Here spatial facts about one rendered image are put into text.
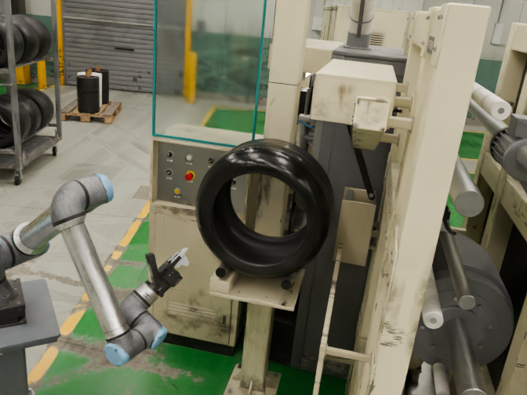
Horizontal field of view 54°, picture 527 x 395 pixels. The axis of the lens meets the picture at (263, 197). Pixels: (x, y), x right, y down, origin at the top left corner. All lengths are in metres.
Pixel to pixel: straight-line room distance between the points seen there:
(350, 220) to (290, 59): 0.74
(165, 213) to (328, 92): 1.50
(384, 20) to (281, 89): 3.42
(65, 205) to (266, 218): 0.96
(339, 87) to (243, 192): 1.25
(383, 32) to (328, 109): 4.00
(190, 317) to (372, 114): 1.93
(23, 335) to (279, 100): 1.45
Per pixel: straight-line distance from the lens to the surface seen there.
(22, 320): 2.48
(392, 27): 5.60
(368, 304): 2.49
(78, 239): 1.89
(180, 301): 3.07
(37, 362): 3.24
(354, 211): 2.28
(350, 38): 2.78
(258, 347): 2.78
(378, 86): 1.60
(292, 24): 2.24
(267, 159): 1.95
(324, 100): 1.62
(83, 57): 12.01
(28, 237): 2.35
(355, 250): 2.35
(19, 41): 5.76
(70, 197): 1.89
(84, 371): 3.12
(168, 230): 2.89
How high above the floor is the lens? 1.95
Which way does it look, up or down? 20 degrees down
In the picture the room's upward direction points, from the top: 6 degrees clockwise
